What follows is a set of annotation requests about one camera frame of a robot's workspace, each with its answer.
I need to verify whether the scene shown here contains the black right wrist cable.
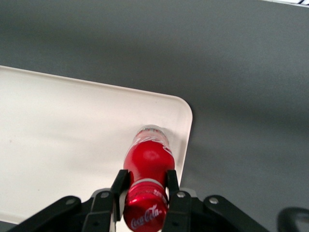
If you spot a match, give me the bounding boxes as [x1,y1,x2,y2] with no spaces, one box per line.
[279,207,309,232]

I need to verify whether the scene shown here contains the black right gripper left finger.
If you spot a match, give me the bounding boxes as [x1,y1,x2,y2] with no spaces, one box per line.
[82,169,130,232]

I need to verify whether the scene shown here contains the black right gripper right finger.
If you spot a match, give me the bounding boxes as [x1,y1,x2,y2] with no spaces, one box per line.
[164,170,194,232]

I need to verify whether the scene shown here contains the red coke bottle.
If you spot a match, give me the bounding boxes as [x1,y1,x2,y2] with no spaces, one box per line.
[123,124,175,232]

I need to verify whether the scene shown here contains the white rectangular tray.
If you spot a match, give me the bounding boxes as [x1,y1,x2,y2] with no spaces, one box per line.
[0,65,194,224]

